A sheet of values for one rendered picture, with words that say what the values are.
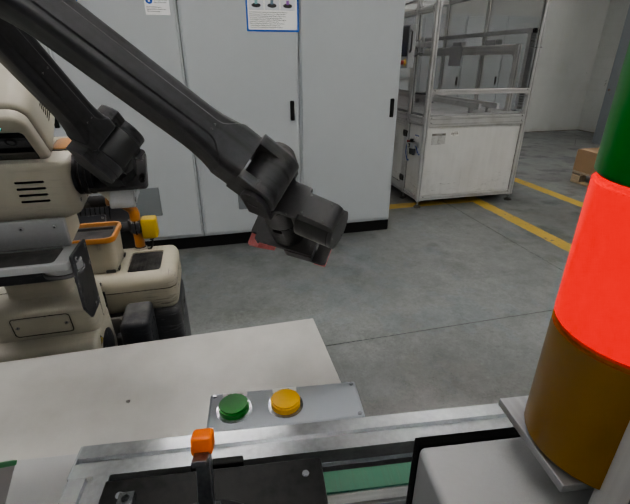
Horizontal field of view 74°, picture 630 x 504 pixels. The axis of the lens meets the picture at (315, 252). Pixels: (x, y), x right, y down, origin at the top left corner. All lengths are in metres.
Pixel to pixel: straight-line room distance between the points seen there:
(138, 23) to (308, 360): 2.73
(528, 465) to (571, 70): 10.52
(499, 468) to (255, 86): 3.12
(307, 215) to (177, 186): 2.81
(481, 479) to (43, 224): 0.92
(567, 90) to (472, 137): 6.26
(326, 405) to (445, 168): 4.02
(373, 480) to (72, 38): 0.58
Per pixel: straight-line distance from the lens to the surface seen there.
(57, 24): 0.54
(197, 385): 0.81
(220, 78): 3.21
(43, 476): 0.76
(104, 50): 0.53
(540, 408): 0.18
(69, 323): 1.13
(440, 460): 0.20
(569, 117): 10.89
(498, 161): 4.83
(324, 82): 3.32
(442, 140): 4.41
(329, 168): 3.43
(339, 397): 0.62
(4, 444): 0.84
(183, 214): 3.39
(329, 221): 0.54
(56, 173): 0.97
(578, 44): 10.69
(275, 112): 3.26
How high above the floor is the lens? 1.39
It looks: 25 degrees down
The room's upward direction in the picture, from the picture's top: straight up
